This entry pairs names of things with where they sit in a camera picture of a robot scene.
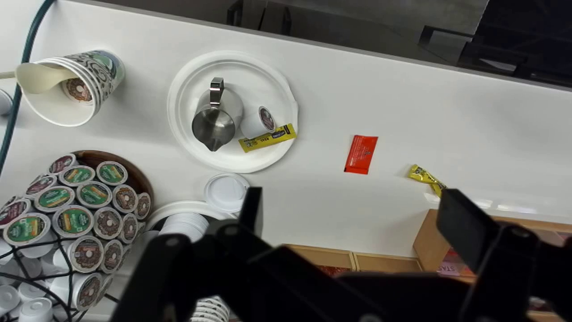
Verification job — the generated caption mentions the coffee pod on plate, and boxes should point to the coffee pod on plate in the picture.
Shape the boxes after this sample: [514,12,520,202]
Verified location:
[241,106,275,138]

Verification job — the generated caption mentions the white upturned coffee pod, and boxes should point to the white upturned coffee pod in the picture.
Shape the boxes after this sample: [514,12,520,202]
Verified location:
[203,173,250,213]

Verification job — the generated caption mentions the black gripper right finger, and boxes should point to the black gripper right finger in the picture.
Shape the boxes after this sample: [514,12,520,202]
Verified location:
[436,188,572,322]

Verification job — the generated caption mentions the teal cable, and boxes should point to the teal cable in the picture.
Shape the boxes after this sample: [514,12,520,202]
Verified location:
[0,0,57,172]

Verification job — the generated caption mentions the silver milk jug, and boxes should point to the silver milk jug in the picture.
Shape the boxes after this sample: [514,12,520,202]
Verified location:
[191,77,244,152]

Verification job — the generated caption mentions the stacked patterned paper cups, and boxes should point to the stacked patterned paper cups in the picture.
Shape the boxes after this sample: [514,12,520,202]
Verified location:
[16,50,125,127]

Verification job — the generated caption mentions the black wire pod rack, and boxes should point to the black wire pod rack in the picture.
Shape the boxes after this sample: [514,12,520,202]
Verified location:
[0,234,130,322]

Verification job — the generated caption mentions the brown bowl of coffee pods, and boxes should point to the brown bowl of coffee pods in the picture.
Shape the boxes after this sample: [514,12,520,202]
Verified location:
[0,150,153,275]

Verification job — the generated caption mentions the yellow packet on table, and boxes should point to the yellow packet on table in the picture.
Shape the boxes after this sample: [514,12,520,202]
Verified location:
[405,165,445,197]

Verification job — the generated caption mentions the yellow sugar packet on plate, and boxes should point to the yellow sugar packet on plate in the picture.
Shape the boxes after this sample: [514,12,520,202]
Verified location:
[239,123,296,152]

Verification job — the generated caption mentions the white paper plate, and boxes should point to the white paper plate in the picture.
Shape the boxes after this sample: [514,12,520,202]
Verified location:
[166,50,298,173]

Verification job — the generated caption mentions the red sauce packet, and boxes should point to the red sauce packet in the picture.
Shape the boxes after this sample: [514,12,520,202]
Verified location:
[344,134,377,175]

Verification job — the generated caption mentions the cardboard box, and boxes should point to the cardboard box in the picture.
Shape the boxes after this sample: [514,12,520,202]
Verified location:
[287,209,572,322]

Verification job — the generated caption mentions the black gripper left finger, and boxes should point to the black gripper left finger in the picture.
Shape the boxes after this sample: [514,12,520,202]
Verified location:
[109,188,332,322]

